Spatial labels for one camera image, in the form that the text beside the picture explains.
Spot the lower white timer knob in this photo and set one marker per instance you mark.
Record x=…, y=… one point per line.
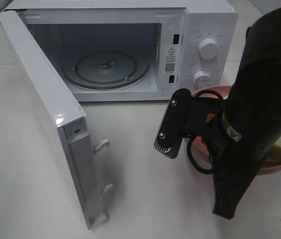
x=201, y=79

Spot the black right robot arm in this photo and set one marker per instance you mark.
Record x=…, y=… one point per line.
x=258, y=82

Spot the pink round plate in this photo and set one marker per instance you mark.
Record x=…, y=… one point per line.
x=201, y=153

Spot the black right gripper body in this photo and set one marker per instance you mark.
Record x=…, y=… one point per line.
x=230, y=138

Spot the upper white round knob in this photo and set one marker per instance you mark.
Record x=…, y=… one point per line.
x=208, y=48

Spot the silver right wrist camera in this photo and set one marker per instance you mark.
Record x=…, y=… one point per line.
x=169, y=135

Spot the white microwave door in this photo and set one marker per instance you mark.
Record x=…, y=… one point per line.
x=60, y=117

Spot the white warning label sticker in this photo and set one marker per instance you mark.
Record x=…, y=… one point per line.
x=170, y=59

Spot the glass microwave turntable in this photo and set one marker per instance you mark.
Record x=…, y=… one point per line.
x=106, y=66

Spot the white microwave oven body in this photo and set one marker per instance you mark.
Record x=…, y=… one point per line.
x=60, y=25

